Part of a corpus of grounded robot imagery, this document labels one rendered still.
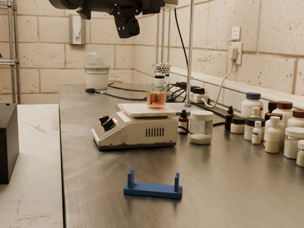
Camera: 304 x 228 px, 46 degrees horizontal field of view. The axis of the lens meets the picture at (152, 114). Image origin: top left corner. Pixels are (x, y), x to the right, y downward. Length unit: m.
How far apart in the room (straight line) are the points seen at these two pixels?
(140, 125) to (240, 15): 0.75
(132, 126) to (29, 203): 0.34
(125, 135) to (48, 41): 2.53
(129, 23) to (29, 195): 0.41
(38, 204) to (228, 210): 0.30
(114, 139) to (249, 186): 0.34
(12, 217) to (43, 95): 2.83
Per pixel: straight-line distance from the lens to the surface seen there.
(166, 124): 0.88
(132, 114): 0.86
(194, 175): 0.72
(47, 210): 0.59
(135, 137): 0.87
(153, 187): 0.63
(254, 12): 1.38
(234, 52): 1.45
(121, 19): 0.84
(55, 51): 3.33
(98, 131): 0.90
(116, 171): 0.73
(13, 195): 0.65
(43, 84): 3.36
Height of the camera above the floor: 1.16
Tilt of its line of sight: 11 degrees down
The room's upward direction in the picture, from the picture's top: 2 degrees clockwise
